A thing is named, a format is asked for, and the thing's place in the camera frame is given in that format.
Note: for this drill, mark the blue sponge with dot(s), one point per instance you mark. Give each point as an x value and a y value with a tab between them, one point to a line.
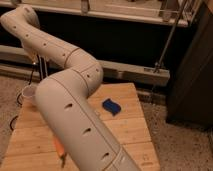
111	106

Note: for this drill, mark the metal pole stand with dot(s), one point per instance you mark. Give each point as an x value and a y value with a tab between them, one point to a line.
158	64

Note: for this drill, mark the orange carrot toy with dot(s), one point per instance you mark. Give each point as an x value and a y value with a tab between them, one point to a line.
60	151

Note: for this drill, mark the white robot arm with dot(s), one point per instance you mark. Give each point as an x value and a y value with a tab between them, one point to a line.
61	98

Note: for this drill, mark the white ceramic cup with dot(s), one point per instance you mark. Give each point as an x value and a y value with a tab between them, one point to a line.
28	94

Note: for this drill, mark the dark cabinet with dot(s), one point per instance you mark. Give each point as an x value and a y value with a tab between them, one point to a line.
190	98

